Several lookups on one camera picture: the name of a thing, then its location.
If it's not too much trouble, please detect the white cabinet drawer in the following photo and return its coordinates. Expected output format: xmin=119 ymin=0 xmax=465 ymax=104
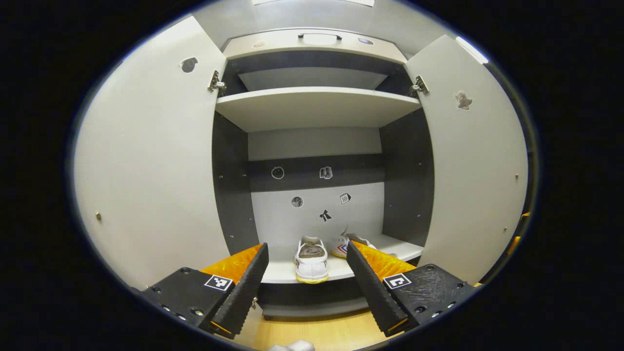
xmin=222 ymin=28 xmax=408 ymax=64

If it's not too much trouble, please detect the large ceiling light panel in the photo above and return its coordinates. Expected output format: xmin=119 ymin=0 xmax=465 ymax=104
xmin=251 ymin=0 xmax=376 ymax=7

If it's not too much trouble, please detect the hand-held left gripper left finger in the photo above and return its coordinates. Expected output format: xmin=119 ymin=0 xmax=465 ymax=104
xmin=140 ymin=242 xmax=270 ymax=340

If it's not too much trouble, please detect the white shoe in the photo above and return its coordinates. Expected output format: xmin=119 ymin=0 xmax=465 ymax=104
xmin=294 ymin=236 xmax=330 ymax=284
xmin=328 ymin=233 xmax=378 ymax=259

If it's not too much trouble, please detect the small ceiling light panel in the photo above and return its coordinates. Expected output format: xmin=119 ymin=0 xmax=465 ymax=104
xmin=456 ymin=37 xmax=489 ymax=64

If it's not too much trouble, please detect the white grey shoe cabinet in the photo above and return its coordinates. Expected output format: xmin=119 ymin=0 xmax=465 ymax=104
xmin=73 ymin=15 xmax=529 ymax=320

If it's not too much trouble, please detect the white shoe cabinet door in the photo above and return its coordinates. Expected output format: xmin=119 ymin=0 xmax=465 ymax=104
xmin=73 ymin=16 xmax=230 ymax=291
xmin=404 ymin=34 xmax=529 ymax=286

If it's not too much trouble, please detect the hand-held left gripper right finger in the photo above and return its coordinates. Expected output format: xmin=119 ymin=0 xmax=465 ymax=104
xmin=346 ymin=240 xmax=481 ymax=338

